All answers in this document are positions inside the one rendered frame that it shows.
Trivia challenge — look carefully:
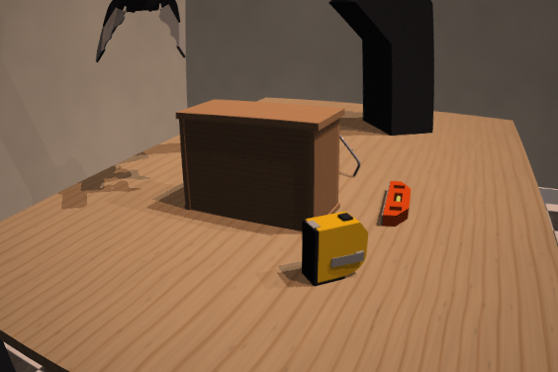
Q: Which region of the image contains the yellow tape measure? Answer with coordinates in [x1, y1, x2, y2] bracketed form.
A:
[302, 212, 368, 286]

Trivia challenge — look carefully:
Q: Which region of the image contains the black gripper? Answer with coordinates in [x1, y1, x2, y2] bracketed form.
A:
[96, 0, 186, 62]

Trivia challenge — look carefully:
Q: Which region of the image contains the brown wooden cabinet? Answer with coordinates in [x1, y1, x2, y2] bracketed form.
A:
[176, 100, 344, 232]

